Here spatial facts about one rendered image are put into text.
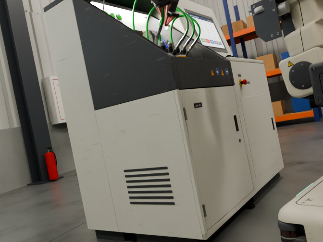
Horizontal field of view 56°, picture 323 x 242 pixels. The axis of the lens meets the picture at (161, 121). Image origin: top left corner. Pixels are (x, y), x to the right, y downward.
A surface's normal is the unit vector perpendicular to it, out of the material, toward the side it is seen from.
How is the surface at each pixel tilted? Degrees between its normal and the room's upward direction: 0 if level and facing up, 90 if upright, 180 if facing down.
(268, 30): 90
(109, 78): 90
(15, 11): 90
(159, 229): 90
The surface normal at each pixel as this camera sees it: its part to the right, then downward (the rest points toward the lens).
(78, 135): -0.58, 0.12
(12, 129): 0.84, -0.16
